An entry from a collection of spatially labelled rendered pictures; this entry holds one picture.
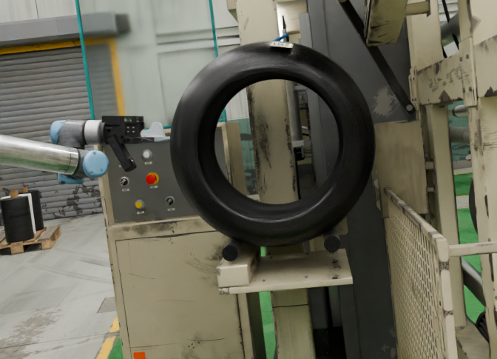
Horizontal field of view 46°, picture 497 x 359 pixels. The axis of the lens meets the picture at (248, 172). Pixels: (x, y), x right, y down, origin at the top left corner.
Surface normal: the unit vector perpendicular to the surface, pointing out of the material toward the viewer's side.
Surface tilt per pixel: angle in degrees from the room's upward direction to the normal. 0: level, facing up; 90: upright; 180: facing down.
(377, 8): 162
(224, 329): 90
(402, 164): 90
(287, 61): 80
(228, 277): 90
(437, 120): 90
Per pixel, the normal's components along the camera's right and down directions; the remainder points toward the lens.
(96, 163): 0.65, -0.01
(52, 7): 0.07, 0.07
